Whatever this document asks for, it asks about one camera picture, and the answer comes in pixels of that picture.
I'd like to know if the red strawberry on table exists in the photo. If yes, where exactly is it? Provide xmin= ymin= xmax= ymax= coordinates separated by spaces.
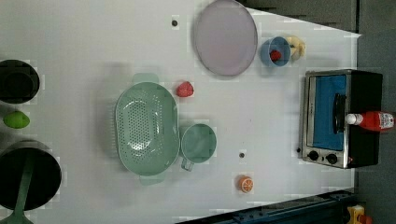
xmin=177 ymin=81 xmax=194 ymax=97

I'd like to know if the yellow orange object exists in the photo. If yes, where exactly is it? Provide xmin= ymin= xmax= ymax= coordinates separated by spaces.
xmin=347 ymin=204 xmax=373 ymax=224

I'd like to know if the green colander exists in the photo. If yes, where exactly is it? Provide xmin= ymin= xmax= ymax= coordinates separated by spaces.
xmin=115 ymin=73 xmax=180 ymax=186

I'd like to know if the large black pot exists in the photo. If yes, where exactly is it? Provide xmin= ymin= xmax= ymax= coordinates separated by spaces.
xmin=0 ymin=140 xmax=63 ymax=211

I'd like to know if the green lime toy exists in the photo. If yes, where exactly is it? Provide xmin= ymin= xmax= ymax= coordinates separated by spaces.
xmin=3 ymin=111 xmax=30 ymax=129

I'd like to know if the green measuring cup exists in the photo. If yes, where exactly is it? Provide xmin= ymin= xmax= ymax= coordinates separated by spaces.
xmin=180 ymin=123 xmax=217 ymax=172

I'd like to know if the red ketchup bottle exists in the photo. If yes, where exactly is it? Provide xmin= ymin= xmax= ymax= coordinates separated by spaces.
xmin=346 ymin=111 xmax=395 ymax=133

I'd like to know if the orange slice toy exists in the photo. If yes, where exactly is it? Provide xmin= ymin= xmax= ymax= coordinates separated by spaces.
xmin=238 ymin=175 xmax=254 ymax=193

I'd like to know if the red strawberry in cup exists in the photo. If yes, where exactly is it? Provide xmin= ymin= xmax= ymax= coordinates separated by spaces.
xmin=270 ymin=50 xmax=282 ymax=62

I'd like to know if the green ladle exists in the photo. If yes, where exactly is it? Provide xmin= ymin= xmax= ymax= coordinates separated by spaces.
xmin=0 ymin=155 xmax=34 ymax=224

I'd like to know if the grey round plate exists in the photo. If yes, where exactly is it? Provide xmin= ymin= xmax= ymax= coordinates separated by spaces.
xmin=193 ymin=0 xmax=258 ymax=76

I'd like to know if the silver toaster oven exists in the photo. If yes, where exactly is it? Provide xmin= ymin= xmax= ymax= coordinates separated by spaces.
xmin=301 ymin=69 xmax=383 ymax=169

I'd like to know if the small black bowl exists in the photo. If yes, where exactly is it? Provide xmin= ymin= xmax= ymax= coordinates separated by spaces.
xmin=0 ymin=60 xmax=40 ymax=105

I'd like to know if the blue cup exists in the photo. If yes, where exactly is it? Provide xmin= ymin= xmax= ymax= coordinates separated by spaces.
xmin=260 ymin=36 xmax=291 ymax=67

